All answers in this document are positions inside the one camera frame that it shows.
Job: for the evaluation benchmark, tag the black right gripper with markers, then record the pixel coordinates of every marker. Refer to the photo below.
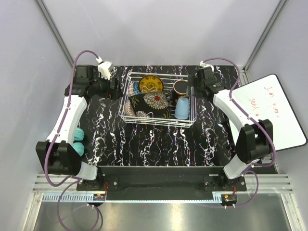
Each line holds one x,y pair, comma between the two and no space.
192,80

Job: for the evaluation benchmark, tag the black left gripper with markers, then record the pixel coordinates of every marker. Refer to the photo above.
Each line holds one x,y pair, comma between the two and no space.
115,93

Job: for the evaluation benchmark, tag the red and black mug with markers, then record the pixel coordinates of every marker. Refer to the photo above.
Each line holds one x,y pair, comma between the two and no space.
179,90

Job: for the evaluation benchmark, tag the blue patterned bowl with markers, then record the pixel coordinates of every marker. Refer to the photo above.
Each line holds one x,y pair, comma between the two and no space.
133,89

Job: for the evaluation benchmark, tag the beige patterned bowl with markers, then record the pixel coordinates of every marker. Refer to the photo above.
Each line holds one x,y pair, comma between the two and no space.
128,110

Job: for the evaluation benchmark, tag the white wire dish rack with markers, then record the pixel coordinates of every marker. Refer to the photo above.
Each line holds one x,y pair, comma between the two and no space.
168,80

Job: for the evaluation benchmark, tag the light blue plastic cup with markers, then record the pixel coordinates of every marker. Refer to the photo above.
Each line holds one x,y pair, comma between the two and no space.
182,108

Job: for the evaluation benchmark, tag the yellow patterned plate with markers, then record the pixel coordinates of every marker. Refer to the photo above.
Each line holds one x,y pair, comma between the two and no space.
150,83

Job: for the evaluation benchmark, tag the black floral square plate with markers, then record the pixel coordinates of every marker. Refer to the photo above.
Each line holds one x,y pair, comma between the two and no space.
151,105

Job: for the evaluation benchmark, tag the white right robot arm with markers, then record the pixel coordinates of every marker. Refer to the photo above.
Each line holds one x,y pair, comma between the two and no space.
254,136

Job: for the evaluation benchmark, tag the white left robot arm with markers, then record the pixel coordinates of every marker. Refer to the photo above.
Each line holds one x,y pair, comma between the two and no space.
59,155

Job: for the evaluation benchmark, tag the teal cat-ear headphones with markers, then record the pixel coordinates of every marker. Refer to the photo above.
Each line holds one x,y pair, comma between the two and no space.
79,142

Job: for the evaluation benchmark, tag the white dry-erase board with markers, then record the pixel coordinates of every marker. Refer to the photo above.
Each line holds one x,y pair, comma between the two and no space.
265,99

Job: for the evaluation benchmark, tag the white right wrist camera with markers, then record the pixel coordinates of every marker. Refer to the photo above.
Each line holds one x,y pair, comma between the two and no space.
203,64

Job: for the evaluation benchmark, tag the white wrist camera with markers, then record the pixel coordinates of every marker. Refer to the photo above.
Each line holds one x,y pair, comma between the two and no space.
203,64
104,68

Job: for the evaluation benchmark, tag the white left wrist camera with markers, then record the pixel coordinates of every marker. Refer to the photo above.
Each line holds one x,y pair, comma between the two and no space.
104,68

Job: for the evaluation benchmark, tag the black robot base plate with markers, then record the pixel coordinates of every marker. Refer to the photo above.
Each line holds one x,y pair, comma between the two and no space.
162,184

